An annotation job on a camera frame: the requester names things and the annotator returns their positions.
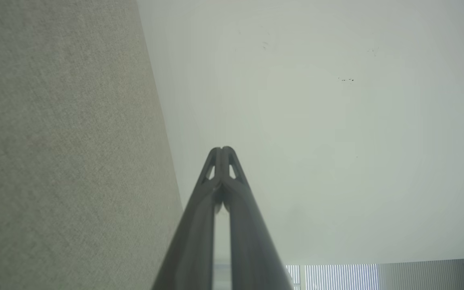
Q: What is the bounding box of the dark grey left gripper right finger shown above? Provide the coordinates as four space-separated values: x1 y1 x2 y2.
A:
222 146 294 290

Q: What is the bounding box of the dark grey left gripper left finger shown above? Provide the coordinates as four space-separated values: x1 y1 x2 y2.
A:
151 147 222 290

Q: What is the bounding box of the grey fabric sofa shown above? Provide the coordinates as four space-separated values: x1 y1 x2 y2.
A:
0 0 184 290

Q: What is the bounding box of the white vertical window blind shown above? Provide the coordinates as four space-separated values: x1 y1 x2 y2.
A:
286 258 464 290

